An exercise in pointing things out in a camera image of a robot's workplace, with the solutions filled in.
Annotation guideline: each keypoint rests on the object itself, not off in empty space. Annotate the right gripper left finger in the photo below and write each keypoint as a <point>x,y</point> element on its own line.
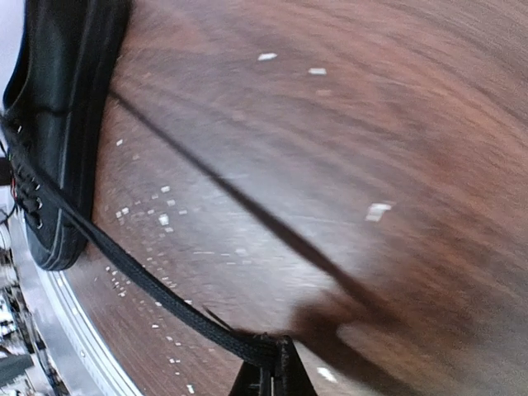
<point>252,381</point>

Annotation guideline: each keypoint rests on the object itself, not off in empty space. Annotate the black sneaker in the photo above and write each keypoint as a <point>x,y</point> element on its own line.
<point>54,105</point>

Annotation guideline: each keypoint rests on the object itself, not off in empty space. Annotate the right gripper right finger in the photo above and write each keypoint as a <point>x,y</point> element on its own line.
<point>290,376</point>

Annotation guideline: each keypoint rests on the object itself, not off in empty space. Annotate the aluminium front rail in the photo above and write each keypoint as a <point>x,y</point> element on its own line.
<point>83,360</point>

